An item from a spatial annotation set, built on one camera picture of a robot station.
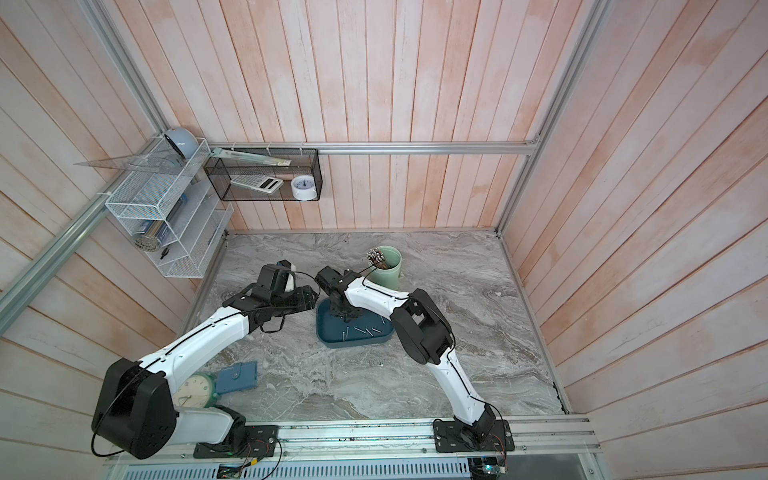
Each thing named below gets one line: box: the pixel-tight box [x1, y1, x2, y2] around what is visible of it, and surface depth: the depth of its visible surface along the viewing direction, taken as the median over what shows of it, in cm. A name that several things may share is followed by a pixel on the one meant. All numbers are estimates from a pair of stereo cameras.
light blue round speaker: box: [164, 127, 199, 160], surface depth 85 cm
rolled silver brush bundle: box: [134, 220, 170, 252], surface depth 78 cm
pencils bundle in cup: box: [366, 248, 388, 269], surface depth 92 cm
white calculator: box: [230, 175, 284, 194], surface depth 100 cm
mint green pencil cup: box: [366, 245, 403, 290], surface depth 92 cm
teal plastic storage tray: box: [316, 297, 395, 349], surface depth 93 cm
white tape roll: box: [290, 175, 317, 201], surface depth 97 cm
